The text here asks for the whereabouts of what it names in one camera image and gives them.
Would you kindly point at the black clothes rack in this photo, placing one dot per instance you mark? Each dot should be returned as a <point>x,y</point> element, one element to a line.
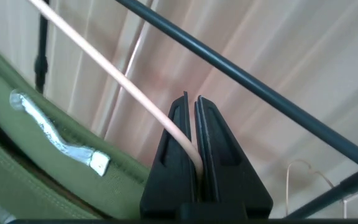
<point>259,90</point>

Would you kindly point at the pink clothes hanger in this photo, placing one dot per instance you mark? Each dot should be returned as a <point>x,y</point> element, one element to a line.
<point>120,79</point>
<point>287,186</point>

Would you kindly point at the beige curtain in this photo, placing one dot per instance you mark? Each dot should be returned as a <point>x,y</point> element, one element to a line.
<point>291,46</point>

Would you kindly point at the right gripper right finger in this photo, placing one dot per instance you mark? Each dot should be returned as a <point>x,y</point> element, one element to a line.
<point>235,186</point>

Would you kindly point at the green long-sleeved shirt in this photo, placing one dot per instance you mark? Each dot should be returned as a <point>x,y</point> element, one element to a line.
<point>26,161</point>

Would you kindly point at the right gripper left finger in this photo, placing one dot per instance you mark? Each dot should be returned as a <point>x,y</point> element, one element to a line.
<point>166,186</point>

